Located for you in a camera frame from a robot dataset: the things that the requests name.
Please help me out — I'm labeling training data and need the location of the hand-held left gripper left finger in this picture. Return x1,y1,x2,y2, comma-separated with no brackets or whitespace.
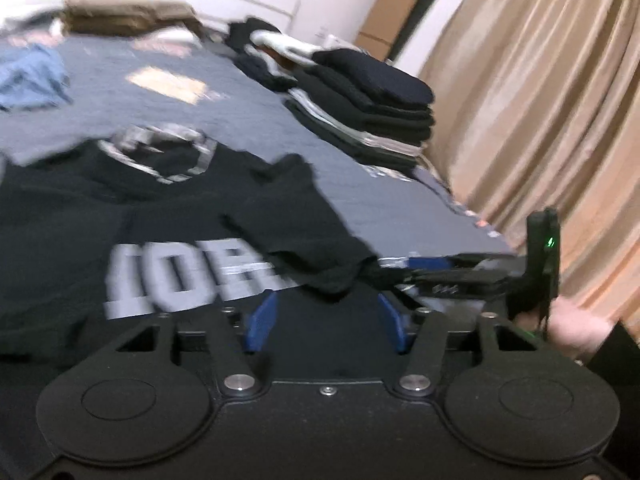
85,290,279,396

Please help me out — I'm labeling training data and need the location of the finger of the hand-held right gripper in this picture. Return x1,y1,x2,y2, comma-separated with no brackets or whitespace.
380,252,528,272
361,266,503,288

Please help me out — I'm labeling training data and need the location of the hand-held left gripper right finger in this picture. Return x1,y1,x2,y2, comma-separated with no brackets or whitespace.
377,292,566,397

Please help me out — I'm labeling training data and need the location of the black printed t-shirt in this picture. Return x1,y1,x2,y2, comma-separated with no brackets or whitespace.
0,125,401,381

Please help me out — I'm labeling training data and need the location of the person's right forearm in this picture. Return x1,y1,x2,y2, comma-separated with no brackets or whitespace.
582,322,640,466

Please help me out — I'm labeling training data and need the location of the stack of folded clothes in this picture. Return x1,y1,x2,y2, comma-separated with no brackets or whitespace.
285,47,435,171

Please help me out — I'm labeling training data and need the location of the person's right hand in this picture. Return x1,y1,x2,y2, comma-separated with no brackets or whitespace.
515,297,615,361

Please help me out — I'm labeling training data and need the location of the beige curtain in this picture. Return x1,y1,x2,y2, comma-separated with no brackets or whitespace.
417,0,640,351

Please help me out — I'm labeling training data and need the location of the black and white garment heap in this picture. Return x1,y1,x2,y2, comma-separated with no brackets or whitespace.
225,17,326,93

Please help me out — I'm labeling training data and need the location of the large flat cardboard box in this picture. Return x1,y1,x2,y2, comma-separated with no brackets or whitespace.
355,0,443,61

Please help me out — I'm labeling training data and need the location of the white pillow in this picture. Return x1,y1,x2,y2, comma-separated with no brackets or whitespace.
140,30,201,52

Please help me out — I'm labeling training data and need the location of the white headboard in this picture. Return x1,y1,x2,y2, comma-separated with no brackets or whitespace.
0,0,303,36

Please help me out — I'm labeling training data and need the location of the blue garment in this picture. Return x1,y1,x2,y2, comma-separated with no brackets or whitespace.
0,42,73,111

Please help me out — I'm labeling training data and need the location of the folded olive blanket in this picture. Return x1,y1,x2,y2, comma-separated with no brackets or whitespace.
60,0,206,38

